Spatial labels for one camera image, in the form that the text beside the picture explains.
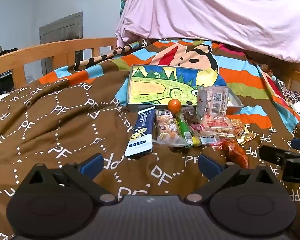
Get clear packet with red label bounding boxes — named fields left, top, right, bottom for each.
left=196, top=85, right=228, bottom=118

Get black crate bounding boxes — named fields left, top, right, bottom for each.
left=0, top=71, right=15, bottom=99

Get yellow snack packet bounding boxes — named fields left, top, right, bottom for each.
left=190, top=134, right=220, bottom=147

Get orange tangerine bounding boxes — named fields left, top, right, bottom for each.
left=167, top=99, right=182, bottom=112

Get orange red meat packet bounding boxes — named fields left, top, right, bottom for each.
left=216, top=140, right=249, bottom=169

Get metal box with dinosaur drawing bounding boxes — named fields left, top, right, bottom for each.
left=127, top=64, right=243, bottom=114

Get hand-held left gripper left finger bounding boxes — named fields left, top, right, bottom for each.
left=17, top=153, right=117, bottom=204

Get grey door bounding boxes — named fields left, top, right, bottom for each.
left=39, top=12, right=83, bottom=75

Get clear nut bar packet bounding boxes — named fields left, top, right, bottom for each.
left=154, top=109, right=188, bottom=147

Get wooden bed rail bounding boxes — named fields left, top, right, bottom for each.
left=0, top=37, right=118, bottom=88

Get dark plum packet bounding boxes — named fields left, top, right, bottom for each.
left=181, top=107, right=199, bottom=125

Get rice cracker packet red print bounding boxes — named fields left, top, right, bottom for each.
left=201, top=114, right=237, bottom=137

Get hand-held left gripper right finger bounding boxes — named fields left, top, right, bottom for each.
left=184, top=154, right=288, bottom=203

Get green patterned cloth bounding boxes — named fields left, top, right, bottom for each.
left=120, top=0, right=132, bottom=15

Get brown striped pole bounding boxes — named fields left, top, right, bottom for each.
left=73, top=41, right=138, bottom=72

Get blue snack packet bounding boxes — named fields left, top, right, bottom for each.
left=124, top=106, right=157, bottom=158

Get green stick packet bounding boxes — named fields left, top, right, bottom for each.
left=175, top=112, right=193, bottom=147

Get pink bed sheet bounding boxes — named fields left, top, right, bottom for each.
left=115, top=0, right=300, bottom=64

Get gold foil packet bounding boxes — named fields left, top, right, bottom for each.
left=230, top=119, right=257, bottom=145

